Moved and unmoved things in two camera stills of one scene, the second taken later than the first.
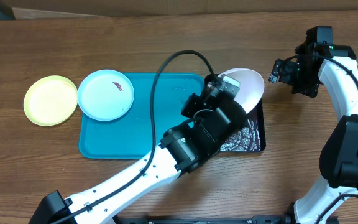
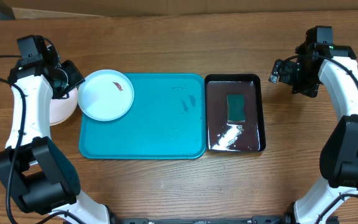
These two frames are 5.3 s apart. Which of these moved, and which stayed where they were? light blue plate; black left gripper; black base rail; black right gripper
Moved: black left gripper
Stayed: light blue plate; black base rail; black right gripper
